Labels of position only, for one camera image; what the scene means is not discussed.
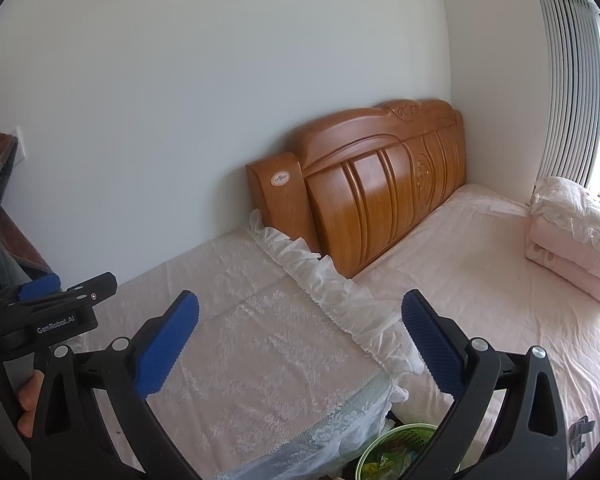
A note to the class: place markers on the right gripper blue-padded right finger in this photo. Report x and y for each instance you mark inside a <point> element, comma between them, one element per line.
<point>528,439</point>

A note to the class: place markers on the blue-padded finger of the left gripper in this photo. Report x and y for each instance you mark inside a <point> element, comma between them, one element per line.
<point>47,285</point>

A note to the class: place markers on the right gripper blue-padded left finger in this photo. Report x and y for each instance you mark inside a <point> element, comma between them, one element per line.
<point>70,438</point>

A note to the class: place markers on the trash inside basket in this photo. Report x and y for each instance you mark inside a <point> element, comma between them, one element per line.
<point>387,464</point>

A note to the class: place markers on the left hand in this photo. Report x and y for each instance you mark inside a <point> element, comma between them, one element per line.
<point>28,397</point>

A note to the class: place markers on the green plastic waste basket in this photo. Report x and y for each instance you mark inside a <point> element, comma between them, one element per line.
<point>415,437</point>

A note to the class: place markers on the pink bed sheet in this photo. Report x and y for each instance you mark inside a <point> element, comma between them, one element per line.
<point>468,259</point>

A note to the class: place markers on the white lace table cover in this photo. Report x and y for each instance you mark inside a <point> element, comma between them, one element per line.
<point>291,369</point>

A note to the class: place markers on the carved wooden headboard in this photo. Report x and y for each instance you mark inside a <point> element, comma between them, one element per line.
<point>352,184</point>

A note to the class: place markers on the grey vertical blinds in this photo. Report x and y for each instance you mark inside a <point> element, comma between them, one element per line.
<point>572,30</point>

